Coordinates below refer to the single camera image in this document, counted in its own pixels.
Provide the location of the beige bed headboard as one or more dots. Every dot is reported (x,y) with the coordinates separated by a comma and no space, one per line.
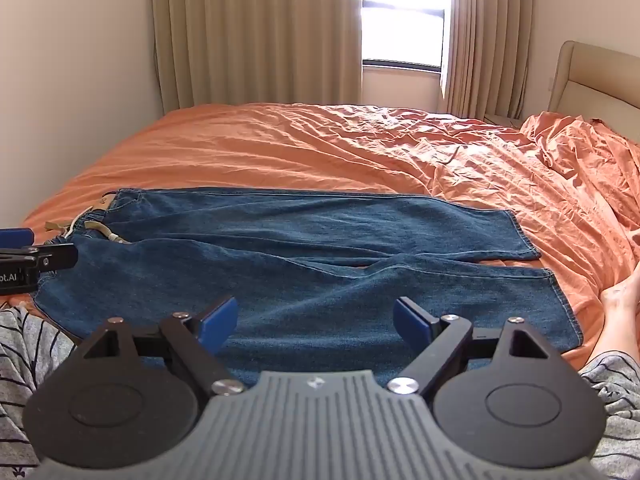
(595,80)

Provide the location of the beige curtain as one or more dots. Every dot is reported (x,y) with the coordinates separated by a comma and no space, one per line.
(485,35)
(250,35)

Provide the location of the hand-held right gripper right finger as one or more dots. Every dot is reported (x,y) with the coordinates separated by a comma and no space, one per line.
(410,324)

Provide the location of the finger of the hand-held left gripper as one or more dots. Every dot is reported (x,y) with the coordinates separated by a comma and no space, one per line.
(57,256)
(17,236)

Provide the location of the window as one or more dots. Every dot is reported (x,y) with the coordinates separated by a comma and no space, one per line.
(402,35)

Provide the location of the blue denim pants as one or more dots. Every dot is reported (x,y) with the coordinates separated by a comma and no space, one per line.
(300,270)

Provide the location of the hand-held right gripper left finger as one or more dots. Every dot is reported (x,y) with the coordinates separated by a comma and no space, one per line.
(220,324)

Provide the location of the orange bed sheet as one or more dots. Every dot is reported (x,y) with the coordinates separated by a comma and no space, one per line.
(300,150)

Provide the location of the striped grey shorts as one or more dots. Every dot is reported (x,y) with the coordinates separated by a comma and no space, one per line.
(22,360)

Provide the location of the person's right leg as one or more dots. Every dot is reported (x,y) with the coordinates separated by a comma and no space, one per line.
(617,305)

